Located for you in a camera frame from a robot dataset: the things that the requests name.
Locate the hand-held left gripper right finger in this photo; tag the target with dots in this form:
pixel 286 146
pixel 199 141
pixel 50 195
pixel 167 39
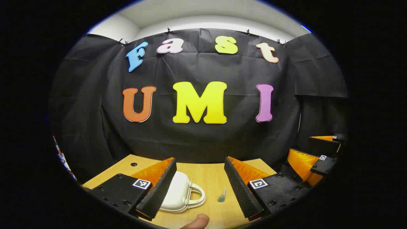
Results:
pixel 241 194

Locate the red and white object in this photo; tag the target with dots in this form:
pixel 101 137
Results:
pixel 63 160

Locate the white suitcase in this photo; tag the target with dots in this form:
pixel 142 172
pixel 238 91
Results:
pixel 178 190

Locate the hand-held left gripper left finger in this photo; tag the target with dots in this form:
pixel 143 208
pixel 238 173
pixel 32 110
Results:
pixel 119 190

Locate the small teal tube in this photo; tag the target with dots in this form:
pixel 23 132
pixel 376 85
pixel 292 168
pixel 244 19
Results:
pixel 221 197

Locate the black backdrop cloth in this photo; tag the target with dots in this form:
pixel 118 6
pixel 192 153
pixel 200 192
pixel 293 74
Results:
pixel 203 143

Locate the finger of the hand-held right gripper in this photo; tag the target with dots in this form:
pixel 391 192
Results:
pixel 302 163
pixel 324 143

